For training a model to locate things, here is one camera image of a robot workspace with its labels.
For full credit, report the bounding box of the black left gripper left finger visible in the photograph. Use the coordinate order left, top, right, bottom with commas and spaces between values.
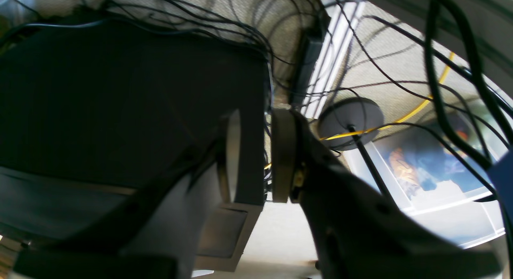
12, 109, 241, 279

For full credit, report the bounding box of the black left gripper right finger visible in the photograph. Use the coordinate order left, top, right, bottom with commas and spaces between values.
271, 109, 501, 279

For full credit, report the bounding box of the clear plastic storage bin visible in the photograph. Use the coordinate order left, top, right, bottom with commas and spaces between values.
365, 118, 505, 249

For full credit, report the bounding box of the round grey stand base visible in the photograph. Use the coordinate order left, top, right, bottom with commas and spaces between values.
317, 97, 385, 152

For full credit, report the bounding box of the dark computer tower case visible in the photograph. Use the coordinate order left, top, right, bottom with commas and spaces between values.
0, 18, 273, 271

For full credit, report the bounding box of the yellow cable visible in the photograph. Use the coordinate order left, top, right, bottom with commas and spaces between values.
264, 51, 456, 170

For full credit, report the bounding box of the thick black cable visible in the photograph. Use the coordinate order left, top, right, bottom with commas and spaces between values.
424, 0, 513, 171

